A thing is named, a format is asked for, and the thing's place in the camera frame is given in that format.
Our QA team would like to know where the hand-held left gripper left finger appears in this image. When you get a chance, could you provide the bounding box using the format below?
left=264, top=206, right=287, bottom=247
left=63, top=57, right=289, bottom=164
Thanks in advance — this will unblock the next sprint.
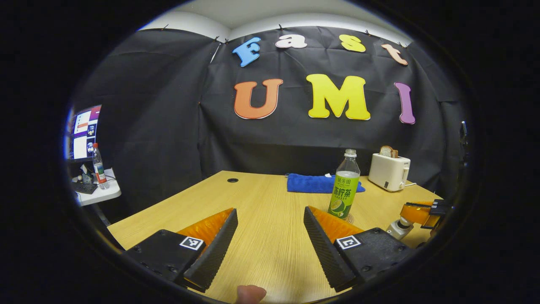
left=125, top=208, right=238, bottom=293

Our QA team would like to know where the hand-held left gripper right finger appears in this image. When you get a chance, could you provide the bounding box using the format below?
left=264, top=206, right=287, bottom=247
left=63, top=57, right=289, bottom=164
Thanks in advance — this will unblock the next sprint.
left=303, top=206, right=416, bottom=293

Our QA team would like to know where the white ceramic teacup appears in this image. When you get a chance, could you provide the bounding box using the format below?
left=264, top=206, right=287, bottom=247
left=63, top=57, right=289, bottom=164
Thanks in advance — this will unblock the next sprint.
left=386, top=217, right=418, bottom=241

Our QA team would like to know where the green label water bottle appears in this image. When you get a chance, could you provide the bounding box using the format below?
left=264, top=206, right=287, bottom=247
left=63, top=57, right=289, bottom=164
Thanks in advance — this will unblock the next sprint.
left=328, top=149, right=361, bottom=219

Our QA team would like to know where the red cap plastic bottle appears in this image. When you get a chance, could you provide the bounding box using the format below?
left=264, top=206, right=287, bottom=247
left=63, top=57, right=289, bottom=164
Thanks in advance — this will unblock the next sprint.
left=92, top=143, right=110, bottom=190

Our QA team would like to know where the white toaster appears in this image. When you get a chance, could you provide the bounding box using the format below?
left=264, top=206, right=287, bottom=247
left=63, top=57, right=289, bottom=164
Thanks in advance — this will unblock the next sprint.
left=368, top=153, right=411, bottom=193

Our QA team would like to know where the blue folded towel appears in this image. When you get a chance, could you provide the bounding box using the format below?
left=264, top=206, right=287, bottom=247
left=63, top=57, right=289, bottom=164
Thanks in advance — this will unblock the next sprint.
left=287, top=173, right=366, bottom=194

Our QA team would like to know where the white side table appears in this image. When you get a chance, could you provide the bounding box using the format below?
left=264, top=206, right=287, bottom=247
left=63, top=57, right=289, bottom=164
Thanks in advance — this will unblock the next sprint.
left=74, top=168, right=122, bottom=207

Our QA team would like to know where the black keyboard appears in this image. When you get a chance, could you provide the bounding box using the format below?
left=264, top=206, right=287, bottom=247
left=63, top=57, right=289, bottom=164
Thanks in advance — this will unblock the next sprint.
left=72, top=182, right=99, bottom=195

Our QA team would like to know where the computer monitor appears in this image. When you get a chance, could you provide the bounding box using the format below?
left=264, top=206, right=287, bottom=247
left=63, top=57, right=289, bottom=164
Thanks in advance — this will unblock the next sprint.
left=67, top=105, right=103, bottom=162

